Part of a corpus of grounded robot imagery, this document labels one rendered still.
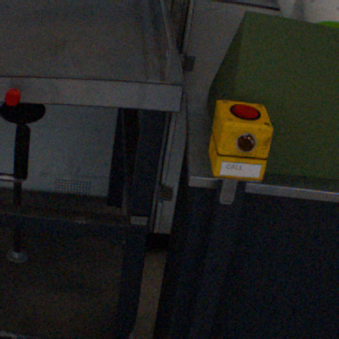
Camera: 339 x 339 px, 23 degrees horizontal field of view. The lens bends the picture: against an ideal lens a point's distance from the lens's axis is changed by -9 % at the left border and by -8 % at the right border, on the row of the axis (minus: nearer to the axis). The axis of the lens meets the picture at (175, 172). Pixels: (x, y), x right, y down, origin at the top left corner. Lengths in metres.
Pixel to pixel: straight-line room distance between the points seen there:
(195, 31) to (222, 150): 0.91
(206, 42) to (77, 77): 0.76
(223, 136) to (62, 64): 0.39
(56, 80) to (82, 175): 0.92
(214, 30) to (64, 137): 0.51
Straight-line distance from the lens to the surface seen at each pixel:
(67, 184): 2.41
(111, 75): 1.52
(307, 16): 1.59
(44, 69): 1.53
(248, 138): 1.30
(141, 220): 1.68
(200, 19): 2.17
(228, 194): 1.38
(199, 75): 2.24
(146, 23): 1.77
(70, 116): 2.30
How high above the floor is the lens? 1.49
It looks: 31 degrees down
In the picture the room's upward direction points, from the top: 9 degrees clockwise
